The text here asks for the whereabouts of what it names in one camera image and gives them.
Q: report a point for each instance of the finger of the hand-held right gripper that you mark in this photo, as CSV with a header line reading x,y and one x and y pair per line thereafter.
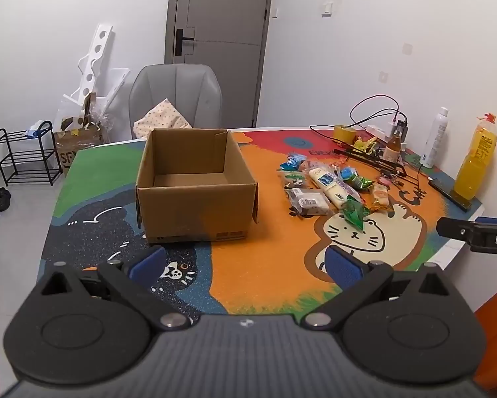
x,y
493,220
453,229

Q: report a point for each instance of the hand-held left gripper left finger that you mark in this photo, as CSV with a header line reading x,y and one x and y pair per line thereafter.
x,y
149,263

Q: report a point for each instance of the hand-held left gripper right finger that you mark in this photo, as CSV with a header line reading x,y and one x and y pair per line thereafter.
x,y
343,267

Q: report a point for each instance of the large green snack packet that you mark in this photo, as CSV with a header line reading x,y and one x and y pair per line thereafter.
x,y
354,213

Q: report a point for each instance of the brown cardboard box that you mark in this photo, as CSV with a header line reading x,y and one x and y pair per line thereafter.
x,y
190,211

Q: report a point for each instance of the white snack packet with barcode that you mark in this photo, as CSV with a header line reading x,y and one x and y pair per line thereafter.
x,y
310,203

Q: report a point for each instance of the beige orange snack packet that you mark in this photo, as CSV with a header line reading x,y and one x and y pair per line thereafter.
x,y
380,197

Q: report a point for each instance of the long white snack packet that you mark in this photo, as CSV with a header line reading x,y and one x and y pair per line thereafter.
x,y
331,188

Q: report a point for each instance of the small green snack packet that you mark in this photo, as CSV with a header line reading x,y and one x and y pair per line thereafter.
x,y
361,182

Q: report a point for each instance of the clear packet with dark pieces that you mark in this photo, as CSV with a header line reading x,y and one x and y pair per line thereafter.
x,y
293,179

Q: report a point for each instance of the blue snack packet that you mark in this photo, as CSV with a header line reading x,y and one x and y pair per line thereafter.
x,y
292,161

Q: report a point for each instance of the black smartphone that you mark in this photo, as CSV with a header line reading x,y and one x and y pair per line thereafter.
x,y
447,192

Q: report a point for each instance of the orange juice bottle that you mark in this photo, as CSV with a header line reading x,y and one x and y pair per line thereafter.
x,y
476,161

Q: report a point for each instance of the colourful cat printed table mat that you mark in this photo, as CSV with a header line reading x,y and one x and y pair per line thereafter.
x,y
265,265

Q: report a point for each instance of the white spray bottle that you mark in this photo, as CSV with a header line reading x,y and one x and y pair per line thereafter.
x,y
435,137

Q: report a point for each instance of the brown glass bottle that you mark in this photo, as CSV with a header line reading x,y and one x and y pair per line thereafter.
x,y
392,149

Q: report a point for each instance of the black charger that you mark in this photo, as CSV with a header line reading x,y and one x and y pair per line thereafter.
x,y
404,126

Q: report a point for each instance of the yellow hair claw clip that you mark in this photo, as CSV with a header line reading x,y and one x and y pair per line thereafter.
x,y
364,145

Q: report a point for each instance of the white power strip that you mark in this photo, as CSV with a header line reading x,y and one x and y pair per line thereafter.
x,y
374,130

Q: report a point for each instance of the yellow tape roll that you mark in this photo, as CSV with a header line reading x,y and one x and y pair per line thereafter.
x,y
340,136

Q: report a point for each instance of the brown paper bag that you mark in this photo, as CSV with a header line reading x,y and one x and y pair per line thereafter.
x,y
72,149

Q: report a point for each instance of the cream dotted cushion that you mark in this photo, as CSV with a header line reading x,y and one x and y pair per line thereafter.
x,y
161,118

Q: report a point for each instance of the clear plastic wrapping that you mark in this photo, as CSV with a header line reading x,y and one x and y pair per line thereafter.
x,y
101,118

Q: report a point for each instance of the black metal shoe rack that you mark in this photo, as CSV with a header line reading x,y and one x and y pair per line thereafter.
x,y
51,145

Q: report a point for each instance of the black shoe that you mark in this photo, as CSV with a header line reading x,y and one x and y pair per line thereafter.
x,y
0,199

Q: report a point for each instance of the blue white tissue pack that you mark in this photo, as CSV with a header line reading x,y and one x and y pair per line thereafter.
x,y
33,129

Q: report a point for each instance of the grey padded chair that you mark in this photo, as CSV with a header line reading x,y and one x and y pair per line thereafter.
x,y
182,87

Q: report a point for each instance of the plain white panel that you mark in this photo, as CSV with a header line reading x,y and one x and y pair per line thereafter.
x,y
118,78

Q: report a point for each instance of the white board with round holes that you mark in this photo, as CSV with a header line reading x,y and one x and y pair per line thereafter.
x,y
97,49

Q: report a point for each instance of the grey door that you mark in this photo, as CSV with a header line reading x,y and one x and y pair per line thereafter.
x,y
223,16

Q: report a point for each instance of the white wall socket cover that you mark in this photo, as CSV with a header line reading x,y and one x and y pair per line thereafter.
x,y
383,76
407,48

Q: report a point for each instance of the white light switch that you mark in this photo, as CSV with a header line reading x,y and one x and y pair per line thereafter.
x,y
328,7

